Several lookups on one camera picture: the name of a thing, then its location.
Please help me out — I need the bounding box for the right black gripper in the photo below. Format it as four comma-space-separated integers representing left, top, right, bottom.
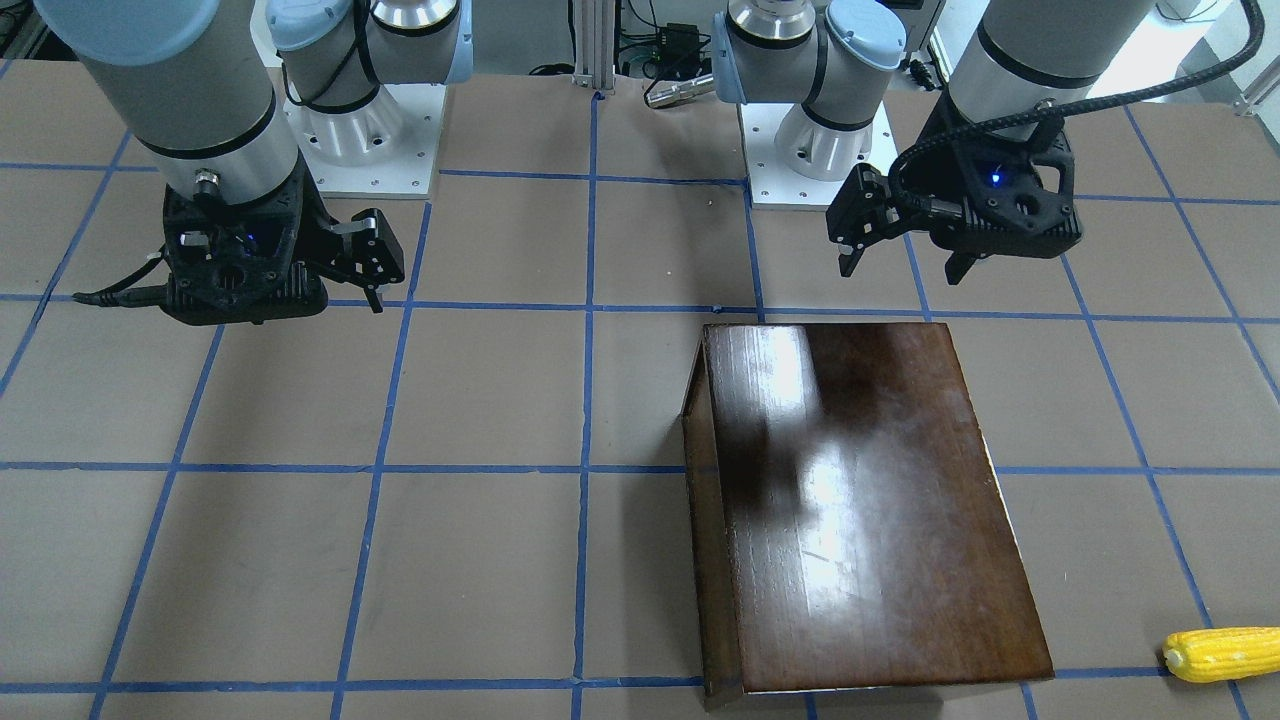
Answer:
296, 193, 406, 314

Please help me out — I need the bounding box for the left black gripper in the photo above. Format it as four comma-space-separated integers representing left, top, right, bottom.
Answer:
826, 105, 986, 284

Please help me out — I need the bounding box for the yellow corn cob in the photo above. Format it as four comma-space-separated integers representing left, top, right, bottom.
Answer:
1160, 626, 1279, 684

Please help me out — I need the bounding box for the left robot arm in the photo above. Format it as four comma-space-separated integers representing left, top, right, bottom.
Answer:
710, 1, 1151, 284

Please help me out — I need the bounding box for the dark wooden drawer cabinet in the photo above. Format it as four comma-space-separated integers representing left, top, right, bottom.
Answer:
680, 322, 1057, 712

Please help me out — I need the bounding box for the silver flashlight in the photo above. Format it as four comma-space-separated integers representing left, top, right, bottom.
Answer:
644, 74, 716, 110

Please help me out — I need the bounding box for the black power adapter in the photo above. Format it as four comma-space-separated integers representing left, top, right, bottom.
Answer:
655, 22, 701, 65

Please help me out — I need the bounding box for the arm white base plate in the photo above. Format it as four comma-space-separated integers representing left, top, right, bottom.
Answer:
739, 102, 899, 211
283, 85, 449, 201

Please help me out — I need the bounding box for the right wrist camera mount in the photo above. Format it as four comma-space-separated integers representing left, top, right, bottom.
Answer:
160, 179, 328, 325

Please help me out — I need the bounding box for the black braided cable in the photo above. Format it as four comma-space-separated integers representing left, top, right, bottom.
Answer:
888, 0, 1267, 217

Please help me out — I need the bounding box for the aluminium frame post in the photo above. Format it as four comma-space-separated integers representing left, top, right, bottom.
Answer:
570, 0, 617, 99

